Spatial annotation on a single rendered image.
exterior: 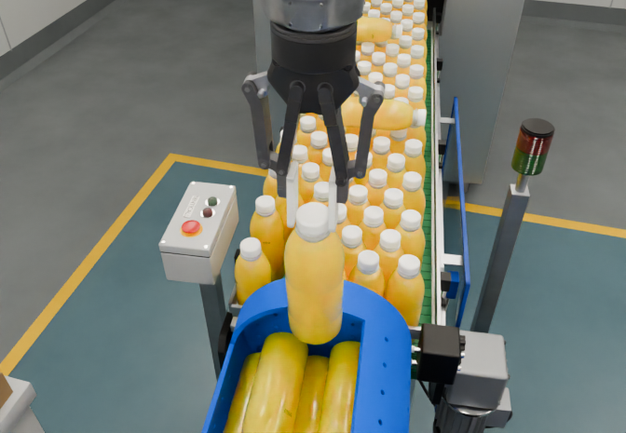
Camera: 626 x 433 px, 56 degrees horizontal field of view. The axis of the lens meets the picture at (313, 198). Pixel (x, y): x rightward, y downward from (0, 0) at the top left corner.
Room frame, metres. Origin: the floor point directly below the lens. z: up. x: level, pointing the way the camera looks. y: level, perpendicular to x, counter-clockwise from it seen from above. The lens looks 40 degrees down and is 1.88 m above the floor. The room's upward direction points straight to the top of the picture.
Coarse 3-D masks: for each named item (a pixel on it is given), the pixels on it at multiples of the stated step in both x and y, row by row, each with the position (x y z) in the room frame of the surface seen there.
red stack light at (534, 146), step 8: (520, 128) 0.98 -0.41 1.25; (520, 136) 0.96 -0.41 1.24; (528, 136) 0.95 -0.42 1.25; (552, 136) 0.95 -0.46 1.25; (520, 144) 0.96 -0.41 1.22; (528, 144) 0.94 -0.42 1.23; (536, 144) 0.94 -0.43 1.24; (544, 144) 0.94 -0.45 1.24; (528, 152) 0.94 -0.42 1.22; (536, 152) 0.94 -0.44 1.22; (544, 152) 0.94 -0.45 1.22
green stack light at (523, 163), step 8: (520, 152) 0.95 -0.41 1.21; (512, 160) 0.97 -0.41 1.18; (520, 160) 0.95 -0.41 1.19; (528, 160) 0.94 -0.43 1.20; (536, 160) 0.94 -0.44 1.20; (544, 160) 0.95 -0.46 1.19; (512, 168) 0.96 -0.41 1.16; (520, 168) 0.95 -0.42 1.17; (528, 168) 0.94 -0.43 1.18; (536, 168) 0.94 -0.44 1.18
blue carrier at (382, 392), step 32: (352, 288) 0.58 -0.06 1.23; (256, 320) 0.61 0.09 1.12; (288, 320) 0.60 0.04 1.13; (352, 320) 0.58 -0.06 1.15; (384, 320) 0.54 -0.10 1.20; (320, 352) 0.59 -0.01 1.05; (384, 352) 0.49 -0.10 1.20; (224, 384) 0.50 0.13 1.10; (384, 384) 0.44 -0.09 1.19; (224, 416) 0.47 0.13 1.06; (352, 416) 0.38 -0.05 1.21; (384, 416) 0.40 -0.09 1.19
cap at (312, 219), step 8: (304, 208) 0.50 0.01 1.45; (312, 208) 0.50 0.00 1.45; (320, 208) 0.50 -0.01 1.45; (296, 216) 0.48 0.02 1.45; (304, 216) 0.48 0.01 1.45; (312, 216) 0.48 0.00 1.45; (320, 216) 0.48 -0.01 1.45; (328, 216) 0.48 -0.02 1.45; (296, 224) 0.48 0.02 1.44; (304, 224) 0.47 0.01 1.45; (312, 224) 0.47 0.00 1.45; (320, 224) 0.47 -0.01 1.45; (328, 224) 0.48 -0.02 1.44; (304, 232) 0.47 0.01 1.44; (312, 232) 0.47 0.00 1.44; (320, 232) 0.47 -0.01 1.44
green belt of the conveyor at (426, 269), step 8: (424, 184) 1.24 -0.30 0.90; (424, 192) 1.21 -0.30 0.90; (424, 216) 1.11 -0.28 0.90; (424, 224) 1.08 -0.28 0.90; (424, 232) 1.05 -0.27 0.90; (424, 256) 0.97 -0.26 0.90; (424, 264) 0.94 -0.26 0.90; (424, 272) 0.92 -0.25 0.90; (424, 280) 0.89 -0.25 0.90; (424, 296) 0.85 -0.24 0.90; (424, 304) 0.82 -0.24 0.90; (424, 312) 0.80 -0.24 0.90; (424, 320) 0.78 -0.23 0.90; (416, 344) 0.72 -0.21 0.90
